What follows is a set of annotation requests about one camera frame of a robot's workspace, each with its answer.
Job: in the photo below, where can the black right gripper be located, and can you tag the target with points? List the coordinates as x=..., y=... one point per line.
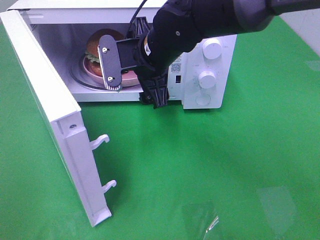
x=146, y=51

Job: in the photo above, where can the pink round plate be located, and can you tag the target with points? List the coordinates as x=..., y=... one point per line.
x=129, y=78

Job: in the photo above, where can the burger with lettuce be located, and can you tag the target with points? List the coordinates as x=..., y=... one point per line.
x=91, y=52

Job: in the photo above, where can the white round door button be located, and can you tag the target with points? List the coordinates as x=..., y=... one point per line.
x=203, y=99

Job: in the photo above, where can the white round knob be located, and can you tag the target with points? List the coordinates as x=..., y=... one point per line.
x=207, y=79
x=212, y=48

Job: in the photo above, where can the white microwave door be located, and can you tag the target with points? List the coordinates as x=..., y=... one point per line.
x=63, y=117

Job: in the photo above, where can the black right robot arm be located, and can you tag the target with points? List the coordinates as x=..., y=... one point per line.
x=176, y=28

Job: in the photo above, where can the white warning label sticker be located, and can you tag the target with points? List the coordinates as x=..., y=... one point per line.
x=177, y=65

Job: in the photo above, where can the white microwave oven body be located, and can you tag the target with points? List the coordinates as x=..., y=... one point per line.
x=63, y=27

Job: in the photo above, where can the green table mat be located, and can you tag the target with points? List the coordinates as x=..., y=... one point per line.
x=249, y=170

